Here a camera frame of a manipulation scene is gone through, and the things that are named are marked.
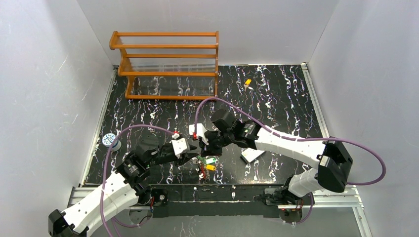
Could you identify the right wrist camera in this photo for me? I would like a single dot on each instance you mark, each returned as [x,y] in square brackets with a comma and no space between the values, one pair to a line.
[198,132]

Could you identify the yellow tagged key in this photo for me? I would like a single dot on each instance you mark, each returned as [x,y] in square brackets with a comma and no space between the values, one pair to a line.
[247,85]

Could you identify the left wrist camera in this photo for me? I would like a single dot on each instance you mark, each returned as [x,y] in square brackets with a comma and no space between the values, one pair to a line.
[180,144]

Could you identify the aluminium frame rail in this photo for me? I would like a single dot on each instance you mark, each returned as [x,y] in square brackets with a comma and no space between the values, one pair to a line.
[350,198]

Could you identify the white card box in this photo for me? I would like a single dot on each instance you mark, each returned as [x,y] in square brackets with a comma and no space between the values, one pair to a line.
[250,155]

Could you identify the blue white round tin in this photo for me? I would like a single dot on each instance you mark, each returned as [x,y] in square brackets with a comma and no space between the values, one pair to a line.
[109,140]

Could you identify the orange wooden rack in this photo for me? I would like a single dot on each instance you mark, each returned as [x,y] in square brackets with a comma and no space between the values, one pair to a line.
[168,65]

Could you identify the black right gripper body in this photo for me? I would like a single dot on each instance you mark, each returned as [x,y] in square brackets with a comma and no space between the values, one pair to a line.
[209,141]

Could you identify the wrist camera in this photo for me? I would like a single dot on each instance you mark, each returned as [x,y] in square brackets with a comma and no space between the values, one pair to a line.
[198,132]
[180,144]

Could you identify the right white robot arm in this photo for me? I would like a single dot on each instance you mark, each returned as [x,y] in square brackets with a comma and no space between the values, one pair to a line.
[329,161]

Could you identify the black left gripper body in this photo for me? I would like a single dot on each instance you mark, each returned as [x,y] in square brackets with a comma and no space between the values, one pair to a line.
[180,157]

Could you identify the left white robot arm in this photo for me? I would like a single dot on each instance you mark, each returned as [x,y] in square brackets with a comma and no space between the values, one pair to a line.
[125,187]

